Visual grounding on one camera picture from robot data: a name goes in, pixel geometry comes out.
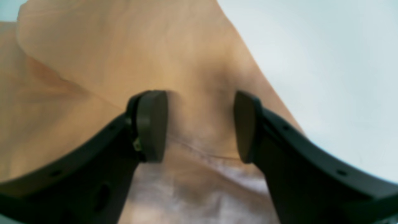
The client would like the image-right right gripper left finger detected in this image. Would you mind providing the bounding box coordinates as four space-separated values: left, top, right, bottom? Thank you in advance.
1 91 168 224

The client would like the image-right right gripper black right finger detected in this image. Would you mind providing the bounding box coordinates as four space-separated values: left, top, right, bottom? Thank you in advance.
233 91 398 224

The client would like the peach pink T-shirt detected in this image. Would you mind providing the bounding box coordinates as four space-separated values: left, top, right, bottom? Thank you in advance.
0 0 299 224

